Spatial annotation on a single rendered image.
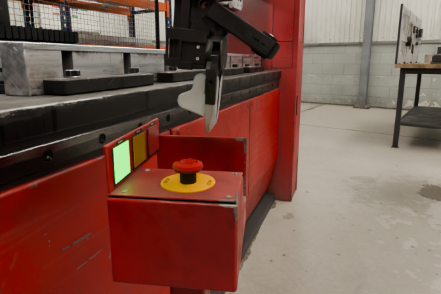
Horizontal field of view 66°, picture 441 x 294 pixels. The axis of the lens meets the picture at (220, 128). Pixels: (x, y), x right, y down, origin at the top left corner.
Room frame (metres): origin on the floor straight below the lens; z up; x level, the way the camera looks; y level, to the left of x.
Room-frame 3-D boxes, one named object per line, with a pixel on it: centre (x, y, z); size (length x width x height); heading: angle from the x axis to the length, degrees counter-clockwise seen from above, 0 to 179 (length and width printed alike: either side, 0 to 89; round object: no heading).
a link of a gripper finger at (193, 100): (0.51, 0.04, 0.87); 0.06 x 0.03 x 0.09; 83
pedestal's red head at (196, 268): (0.47, 0.05, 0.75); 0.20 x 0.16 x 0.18; 173
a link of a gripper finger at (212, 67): (0.50, 0.01, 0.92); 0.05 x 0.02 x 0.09; 173
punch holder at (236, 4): (1.69, -0.04, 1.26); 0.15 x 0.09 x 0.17; 159
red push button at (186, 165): (0.42, 0.04, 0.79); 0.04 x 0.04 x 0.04
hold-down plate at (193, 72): (1.14, 0.11, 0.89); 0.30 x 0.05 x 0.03; 159
